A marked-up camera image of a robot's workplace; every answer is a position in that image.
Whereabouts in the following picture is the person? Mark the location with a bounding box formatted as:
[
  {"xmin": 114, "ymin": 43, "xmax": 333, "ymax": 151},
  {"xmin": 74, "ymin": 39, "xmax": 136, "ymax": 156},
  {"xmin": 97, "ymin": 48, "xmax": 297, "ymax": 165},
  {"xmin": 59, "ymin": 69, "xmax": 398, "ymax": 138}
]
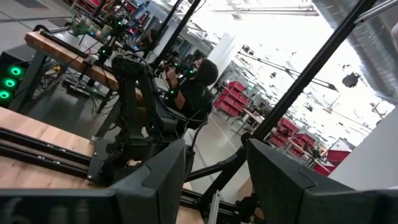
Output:
[{"xmin": 163, "ymin": 58, "xmax": 220, "ymax": 126}]

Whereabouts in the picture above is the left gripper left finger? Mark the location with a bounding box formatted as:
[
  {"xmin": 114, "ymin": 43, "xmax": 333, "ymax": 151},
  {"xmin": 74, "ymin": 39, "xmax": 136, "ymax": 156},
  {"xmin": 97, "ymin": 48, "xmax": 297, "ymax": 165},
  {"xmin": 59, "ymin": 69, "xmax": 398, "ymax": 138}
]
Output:
[{"xmin": 110, "ymin": 138, "xmax": 187, "ymax": 224}]

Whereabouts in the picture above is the computer with green fans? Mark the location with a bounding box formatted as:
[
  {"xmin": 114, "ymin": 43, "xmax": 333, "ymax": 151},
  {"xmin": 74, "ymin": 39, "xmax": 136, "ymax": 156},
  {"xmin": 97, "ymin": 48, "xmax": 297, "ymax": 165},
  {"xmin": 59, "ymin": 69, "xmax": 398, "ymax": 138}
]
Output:
[{"xmin": 0, "ymin": 43, "xmax": 35, "ymax": 108}]

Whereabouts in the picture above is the silver ceiling duct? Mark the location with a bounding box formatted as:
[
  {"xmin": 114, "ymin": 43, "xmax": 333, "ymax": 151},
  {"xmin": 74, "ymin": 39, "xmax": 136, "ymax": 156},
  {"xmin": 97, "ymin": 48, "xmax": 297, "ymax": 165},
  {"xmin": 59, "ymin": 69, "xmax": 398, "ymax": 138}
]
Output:
[{"xmin": 312, "ymin": 0, "xmax": 398, "ymax": 105}]

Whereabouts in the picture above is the black aluminium rig frame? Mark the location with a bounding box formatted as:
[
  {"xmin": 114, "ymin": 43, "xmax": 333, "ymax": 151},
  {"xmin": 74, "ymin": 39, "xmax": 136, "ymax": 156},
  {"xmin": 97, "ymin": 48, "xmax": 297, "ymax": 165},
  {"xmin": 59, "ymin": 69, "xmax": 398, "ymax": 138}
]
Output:
[{"xmin": 0, "ymin": 0, "xmax": 398, "ymax": 224}]

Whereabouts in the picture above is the wooden workbench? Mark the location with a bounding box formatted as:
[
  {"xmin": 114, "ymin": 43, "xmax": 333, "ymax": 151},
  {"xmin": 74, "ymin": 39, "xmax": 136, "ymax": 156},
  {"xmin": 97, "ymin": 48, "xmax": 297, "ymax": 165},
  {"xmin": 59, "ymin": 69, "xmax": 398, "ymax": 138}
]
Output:
[{"xmin": 24, "ymin": 30, "xmax": 144, "ymax": 101}]

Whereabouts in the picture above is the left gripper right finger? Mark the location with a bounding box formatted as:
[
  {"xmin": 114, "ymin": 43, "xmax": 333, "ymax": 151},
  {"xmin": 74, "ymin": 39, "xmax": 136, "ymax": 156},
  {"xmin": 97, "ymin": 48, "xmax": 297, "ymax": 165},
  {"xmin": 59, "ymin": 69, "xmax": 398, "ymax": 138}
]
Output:
[{"xmin": 246, "ymin": 138, "xmax": 317, "ymax": 224}]

